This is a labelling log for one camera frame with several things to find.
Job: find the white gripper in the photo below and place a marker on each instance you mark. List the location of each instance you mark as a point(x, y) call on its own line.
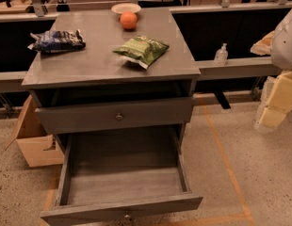
point(285, 44)

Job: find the green jalapeno chip bag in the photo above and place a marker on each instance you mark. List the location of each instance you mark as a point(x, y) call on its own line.
point(142, 50)

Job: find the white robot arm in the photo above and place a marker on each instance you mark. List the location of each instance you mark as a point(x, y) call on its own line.
point(278, 44)

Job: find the blue chip bag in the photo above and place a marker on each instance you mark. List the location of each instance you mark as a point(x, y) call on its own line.
point(56, 41)

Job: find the hand sanitizer bottle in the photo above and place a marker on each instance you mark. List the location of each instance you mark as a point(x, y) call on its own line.
point(221, 55)

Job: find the closed upper drawer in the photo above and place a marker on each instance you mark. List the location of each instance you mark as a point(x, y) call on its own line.
point(118, 115)

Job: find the grey wooden cabinet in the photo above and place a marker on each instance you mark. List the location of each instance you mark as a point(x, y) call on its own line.
point(95, 75)

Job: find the orange fruit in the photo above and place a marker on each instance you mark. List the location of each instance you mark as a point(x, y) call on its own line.
point(129, 20)

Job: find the white bowl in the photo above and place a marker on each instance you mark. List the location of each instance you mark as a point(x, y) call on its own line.
point(123, 7)

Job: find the open lower drawer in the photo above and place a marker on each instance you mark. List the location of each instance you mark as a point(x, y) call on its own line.
point(121, 174)

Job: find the cardboard box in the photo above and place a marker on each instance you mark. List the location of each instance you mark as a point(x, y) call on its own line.
point(38, 148)

